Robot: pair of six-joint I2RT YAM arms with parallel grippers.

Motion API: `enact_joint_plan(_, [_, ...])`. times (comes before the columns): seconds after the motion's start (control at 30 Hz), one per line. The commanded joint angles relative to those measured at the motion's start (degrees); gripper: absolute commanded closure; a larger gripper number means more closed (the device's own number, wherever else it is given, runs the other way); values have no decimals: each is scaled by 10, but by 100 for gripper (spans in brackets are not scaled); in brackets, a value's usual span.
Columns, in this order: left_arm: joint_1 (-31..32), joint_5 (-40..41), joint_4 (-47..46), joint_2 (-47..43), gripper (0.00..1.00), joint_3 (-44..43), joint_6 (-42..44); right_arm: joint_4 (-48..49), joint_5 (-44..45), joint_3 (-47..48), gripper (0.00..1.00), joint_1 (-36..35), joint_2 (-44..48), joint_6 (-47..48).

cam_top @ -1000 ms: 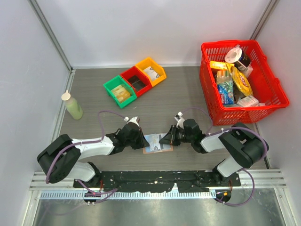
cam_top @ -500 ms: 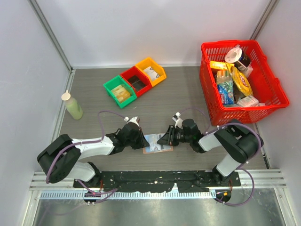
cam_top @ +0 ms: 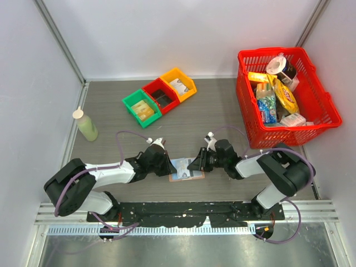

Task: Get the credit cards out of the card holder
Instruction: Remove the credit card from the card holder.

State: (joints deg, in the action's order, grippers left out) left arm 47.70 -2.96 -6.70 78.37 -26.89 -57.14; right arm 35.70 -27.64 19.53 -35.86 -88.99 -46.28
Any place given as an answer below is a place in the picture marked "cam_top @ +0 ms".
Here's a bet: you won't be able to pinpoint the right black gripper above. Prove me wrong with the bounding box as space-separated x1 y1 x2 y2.
187 147 227 172

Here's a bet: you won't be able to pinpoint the tan leather card holder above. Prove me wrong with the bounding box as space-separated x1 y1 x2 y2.
169 157 205 182

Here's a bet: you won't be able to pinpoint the white card with black stripe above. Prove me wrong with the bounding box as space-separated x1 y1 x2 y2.
189 170 205 179

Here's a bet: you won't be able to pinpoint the grey patterned card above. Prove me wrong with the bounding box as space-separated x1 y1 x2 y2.
170 158 191 182
176 84 190 96
170 78 185 88

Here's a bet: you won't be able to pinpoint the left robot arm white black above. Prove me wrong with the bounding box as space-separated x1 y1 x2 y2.
44 144 177 221

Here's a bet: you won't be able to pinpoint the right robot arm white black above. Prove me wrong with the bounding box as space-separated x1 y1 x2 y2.
187 139 316 220

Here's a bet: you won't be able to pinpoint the yellow cards in green bin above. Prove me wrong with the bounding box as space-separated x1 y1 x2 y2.
131 100 155 121

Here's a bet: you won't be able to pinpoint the black cards in red bin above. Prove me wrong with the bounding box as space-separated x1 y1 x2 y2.
151 90 173 108

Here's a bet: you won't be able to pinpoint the green storage bin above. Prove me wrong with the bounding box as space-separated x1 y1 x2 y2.
122 89 162 128

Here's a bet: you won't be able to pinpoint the red storage bin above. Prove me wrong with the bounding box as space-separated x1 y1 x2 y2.
142 78 180 115

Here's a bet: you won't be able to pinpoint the green liquid squeeze bottle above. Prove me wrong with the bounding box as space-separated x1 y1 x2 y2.
72 106 98 142

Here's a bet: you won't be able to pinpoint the blue snack bag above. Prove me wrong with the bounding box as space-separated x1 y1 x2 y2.
255 83 277 124

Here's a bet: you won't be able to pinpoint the yellow snack packet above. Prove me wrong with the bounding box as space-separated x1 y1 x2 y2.
248 72 277 83

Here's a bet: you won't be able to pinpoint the white small box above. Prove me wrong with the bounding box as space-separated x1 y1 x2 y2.
280 112 306 127

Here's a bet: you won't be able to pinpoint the red plastic shopping basket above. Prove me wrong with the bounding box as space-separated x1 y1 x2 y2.
236 47 342 149

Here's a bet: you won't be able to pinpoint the yellow chips bag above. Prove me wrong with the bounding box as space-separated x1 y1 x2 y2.
273 78 299 114

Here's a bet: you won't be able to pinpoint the dark labelled can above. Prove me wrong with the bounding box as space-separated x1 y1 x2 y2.
277 58 297 84

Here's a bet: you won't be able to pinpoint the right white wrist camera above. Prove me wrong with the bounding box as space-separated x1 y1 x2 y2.
204 132 217 152

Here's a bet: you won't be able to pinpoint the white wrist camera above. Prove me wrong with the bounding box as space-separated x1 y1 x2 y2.
146 137 166 149
204 132 217 152

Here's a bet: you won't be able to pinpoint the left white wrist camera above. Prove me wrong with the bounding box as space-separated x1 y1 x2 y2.
146 137 166 149

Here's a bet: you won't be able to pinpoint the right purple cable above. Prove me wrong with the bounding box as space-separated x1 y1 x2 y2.
210 125 317 245

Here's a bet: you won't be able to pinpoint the purple cable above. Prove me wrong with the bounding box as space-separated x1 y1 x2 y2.
210 125 317 245
54 130 152 240

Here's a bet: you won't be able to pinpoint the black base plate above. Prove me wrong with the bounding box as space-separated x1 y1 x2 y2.
87 201 285 228

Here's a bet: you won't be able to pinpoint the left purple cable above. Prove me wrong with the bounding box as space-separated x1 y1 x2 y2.
54 130 152 240

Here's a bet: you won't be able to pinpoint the white slotted cable duct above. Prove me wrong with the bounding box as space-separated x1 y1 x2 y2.
47 224 256 236

